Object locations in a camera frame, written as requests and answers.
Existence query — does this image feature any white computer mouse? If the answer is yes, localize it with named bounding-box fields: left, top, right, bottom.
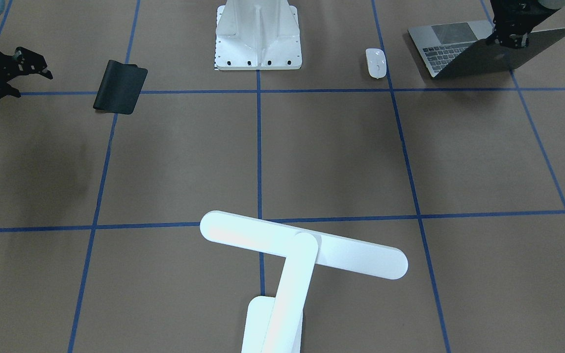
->
left=365, top=48, right=387, bottom=79

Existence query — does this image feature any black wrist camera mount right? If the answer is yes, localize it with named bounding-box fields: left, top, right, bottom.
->
left=3, top=47, right=53, bottom=80

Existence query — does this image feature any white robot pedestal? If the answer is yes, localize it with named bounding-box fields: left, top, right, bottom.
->
left=214, top=0, right=303, bottom=70

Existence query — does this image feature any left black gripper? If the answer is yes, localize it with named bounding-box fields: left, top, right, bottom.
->
left=491, top=0, right=532, bottom=49

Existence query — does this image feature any black mouse pad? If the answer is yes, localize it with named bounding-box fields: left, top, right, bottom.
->
left=93, top=60, right=149, bottom=115

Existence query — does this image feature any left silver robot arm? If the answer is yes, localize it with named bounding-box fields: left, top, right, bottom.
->
left=485, top=0, right=565, bottom=49

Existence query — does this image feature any grey laptop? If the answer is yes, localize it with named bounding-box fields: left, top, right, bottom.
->
left=408, top=21, right=565, bottom=79

